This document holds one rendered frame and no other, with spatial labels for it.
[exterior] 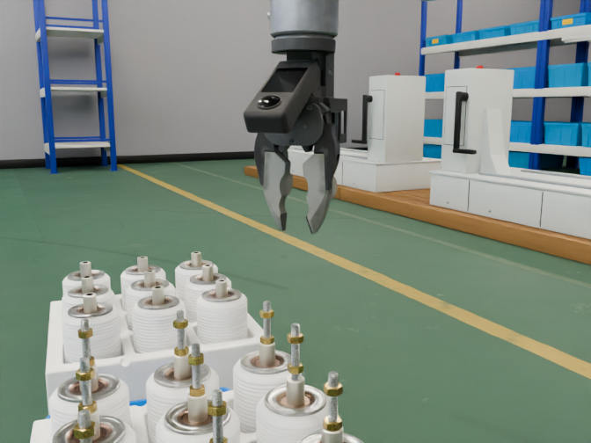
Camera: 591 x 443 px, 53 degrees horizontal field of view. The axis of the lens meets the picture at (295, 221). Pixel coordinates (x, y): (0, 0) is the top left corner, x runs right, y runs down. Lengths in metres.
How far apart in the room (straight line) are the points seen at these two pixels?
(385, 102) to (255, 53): 3.70
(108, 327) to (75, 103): 5.71
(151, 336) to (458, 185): 2.31
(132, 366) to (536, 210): 2.12
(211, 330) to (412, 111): 2.95
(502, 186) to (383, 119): 1.11
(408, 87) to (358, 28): 4.18
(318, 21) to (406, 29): 7.77
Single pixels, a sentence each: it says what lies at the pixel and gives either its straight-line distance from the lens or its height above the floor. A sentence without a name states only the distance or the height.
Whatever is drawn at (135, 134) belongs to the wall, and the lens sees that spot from 6.82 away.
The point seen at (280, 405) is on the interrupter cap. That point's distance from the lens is 0.74.
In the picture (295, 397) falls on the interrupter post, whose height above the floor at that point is 0.26.
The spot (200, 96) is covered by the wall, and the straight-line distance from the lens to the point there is 7.01.
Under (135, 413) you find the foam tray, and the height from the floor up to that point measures 0.18.
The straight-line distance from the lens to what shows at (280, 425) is 0.72.
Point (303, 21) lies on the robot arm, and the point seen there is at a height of 0.69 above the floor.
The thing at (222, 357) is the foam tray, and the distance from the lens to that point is 1.10.
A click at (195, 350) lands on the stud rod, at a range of 0.69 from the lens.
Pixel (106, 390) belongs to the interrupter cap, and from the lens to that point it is 0.81.
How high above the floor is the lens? 0.60
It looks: 11 degrees down
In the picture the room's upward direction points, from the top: straight up
